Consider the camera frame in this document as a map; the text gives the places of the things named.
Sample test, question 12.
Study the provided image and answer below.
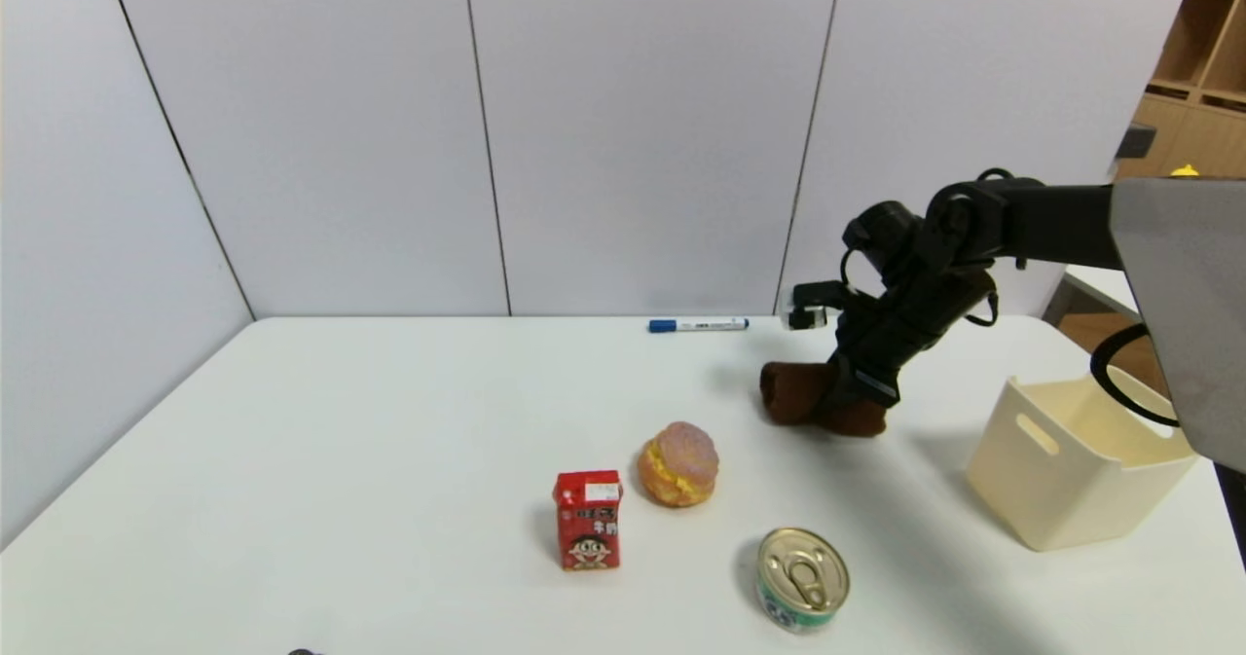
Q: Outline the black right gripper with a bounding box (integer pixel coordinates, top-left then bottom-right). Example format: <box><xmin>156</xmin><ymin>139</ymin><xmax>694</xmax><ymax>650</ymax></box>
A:
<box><xmin>812</xmin><ymin>304</ymin><xmax>940</xmax><ymax>421</ymax></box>

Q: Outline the brown towel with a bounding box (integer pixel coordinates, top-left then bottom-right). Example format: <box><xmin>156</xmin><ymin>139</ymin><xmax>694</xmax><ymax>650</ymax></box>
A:
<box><xmin>760</xmin><ymin>361</ymin><xmax>888</xmax><ymax>438</ymax></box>

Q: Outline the cream white plastic box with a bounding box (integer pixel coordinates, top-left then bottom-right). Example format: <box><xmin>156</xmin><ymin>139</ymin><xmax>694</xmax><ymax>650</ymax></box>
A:
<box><xmin>964</xmin><ymin>373</ymin><xmax>1200</xmax><ymax>552</ymax></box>

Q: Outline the blue white marker pen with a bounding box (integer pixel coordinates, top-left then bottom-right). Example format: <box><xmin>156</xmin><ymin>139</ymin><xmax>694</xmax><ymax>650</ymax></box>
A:
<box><xmin>648</xmin><ymin>317</ymin><xmax>751</xmax><ymax>334</ymax></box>

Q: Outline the cream puff pastry toy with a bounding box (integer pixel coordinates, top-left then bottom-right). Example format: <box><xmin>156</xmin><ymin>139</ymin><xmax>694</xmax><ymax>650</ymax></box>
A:
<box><xmin>637</xmin><ymin>420</ymin><xmax>720</xmax><ymax>508</ymax></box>

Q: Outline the green label tin can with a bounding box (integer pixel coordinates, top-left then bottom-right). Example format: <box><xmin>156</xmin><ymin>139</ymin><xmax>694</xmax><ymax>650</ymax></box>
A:
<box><xmin>755</xmin><ymin>527</ymin><xmax>851</xmax><ymax>635</ymax></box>

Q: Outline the white side table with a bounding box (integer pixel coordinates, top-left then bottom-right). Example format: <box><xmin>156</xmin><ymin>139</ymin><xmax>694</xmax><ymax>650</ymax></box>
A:
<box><xmin>1042</xmin><ymin>266</ymin><xmax>1142</xmax><ymax>327</ymax></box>

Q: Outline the red milk carton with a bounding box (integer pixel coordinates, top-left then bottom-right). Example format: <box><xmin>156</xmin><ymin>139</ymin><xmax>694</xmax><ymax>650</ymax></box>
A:
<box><xmin>553</xmin><ymin>469</ymin><xmax>624</xmax><ymax>571</ymax></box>

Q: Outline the wooden shelf unit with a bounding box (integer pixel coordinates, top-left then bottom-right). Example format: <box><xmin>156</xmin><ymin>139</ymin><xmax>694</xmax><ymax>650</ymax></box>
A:
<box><xmin>1115</xmin><ymin>0</ymin><xmax>1246</xmax><ymax>181</ymax></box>

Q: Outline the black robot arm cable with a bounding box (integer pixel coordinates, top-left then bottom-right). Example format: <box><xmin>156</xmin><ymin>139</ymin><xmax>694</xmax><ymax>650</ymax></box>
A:
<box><xmin>1089</xmin><ymin>324</ymin><xmax>1181</xmax><ymax>430</ymax></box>

